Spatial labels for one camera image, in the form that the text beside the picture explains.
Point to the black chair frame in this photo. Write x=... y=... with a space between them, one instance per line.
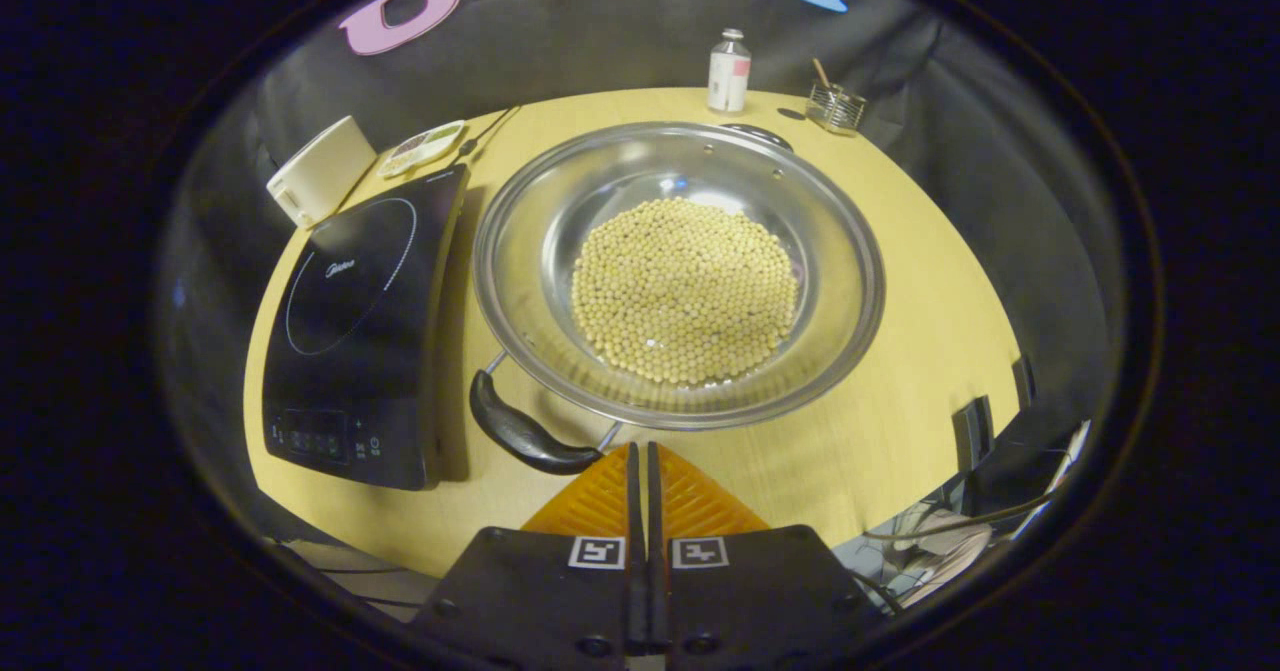
x=972 y=436

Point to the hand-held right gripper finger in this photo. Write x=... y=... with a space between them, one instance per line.
x=636 y=511
x=655 y=511

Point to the heap of soybeans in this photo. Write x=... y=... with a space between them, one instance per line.
x=685 y=291

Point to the glass jar with stick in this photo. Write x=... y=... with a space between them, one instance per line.
x=835 y=111

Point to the white toaster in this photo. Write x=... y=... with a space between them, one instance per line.
x=320 y=176

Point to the small white labelled bottle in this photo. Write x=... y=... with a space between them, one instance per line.
x=728 y=76

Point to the white divided dish with beans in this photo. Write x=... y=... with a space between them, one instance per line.
x=420 y=146

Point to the black induction cooktop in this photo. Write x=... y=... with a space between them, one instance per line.
x=360 y=351

